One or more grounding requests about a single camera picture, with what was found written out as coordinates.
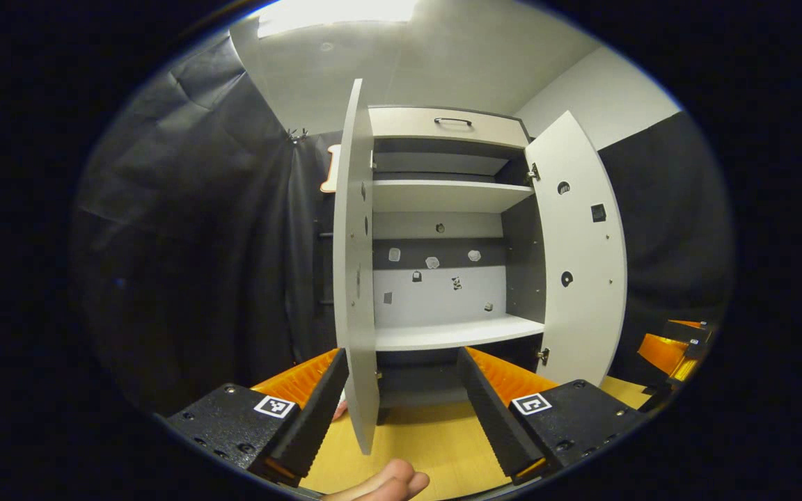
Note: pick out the cabinet door with cherry sticker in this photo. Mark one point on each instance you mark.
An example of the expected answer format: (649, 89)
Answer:
(582, 313)

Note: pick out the beige cabinet drawer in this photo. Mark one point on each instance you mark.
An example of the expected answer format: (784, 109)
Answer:
(401, 122)

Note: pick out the white cabinet shelf board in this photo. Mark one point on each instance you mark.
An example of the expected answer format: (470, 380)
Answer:
(443, 196)
(443, 334)

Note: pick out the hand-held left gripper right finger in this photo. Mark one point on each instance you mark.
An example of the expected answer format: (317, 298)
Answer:
(495, 417)

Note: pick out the ceiling light panel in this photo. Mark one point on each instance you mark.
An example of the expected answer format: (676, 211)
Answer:
(335, 14)

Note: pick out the cabinet door with camera sticker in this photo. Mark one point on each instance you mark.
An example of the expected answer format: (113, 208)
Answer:
(354, 278)

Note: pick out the metal door hinge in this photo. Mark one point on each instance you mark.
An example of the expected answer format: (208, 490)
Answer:
(543, 356)
(533, 173)

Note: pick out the black binder clip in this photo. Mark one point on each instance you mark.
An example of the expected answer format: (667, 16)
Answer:
(296, 134)

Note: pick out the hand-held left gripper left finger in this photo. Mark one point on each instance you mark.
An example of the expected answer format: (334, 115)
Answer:
(317, 410)

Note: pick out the green and pink plush toy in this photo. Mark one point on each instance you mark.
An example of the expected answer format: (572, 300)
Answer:
(340, 409)

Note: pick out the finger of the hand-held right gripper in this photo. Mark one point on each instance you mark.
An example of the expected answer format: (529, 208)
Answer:
(690, 328)
(662, 353)

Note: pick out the beige double-door shoe cabinet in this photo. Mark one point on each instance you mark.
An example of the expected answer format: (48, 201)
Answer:
(523, 264)

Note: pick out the black backdrop cloth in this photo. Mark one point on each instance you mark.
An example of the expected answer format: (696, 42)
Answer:
(185, 243)

